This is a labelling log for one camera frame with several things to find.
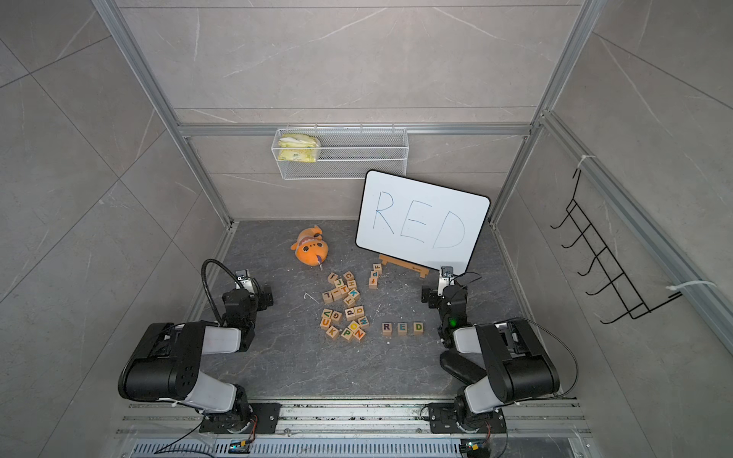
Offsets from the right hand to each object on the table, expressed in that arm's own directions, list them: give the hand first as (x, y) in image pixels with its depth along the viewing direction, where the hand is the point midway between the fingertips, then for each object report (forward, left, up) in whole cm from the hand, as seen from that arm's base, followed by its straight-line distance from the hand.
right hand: (443, 280), depth 93 cm
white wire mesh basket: (+39, +33, +24) cm, 56 cm away
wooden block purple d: (-9, +31, -4) cm, 33 cm away
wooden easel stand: (+5, +6, -2) cm, 9 cm away
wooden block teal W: (-12, +27, -4) cm, 30 cm away
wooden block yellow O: (-13, +30, -4) cm, 33 cm away
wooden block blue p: (+6, +23, -5) cm, 24 cm away
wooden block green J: (+2, +35, -5) cm, 35 cm away
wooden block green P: (-16, +32, -4) cm, 36 cm away
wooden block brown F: (+9, +22, -5) cm, 24 cm away
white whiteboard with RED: (+15, +6, +12) cm, 20 cm away
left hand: (0, +64, 0) cm, 64 cm away
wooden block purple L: (-3, +39, -5) cm, 39 cm away
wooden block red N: (-16, +28, -4) cm, 33 cm away
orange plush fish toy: (+13, +46, +1) cm, 48 cm away
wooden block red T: (-1, +34, -4) cm, 34 cm away
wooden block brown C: (+5, +32, -5) cm, 33 cm away
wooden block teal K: (-2, +30, -4) cm, 30 cm away
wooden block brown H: (+2, +31, -5) cm, 31 cm away
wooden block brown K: (-16, +36, -4) cm, 40 cm away
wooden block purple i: (+4, +38, -4) cm, 38 cm away
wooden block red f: (+2, +23, -4) cm, 24 cm away
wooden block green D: (-15, +9, -5) cm, 18 cm away
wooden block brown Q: (-9, +28, -4) cm, 30 cm away
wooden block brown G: (-10, +36, -5) cm, 37 cm away
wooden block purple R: (-15, +19, -4) cm, 25 cm away
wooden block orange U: (-13, +39, -4) cm, 41 cm away
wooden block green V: (-9, +39, -4) cm, 40 cm away
